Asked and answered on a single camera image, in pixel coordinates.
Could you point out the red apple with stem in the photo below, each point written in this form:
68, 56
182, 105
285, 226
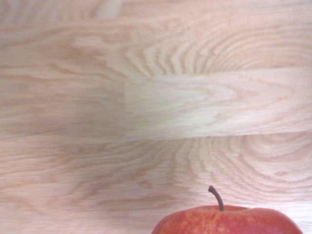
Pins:
226, 223

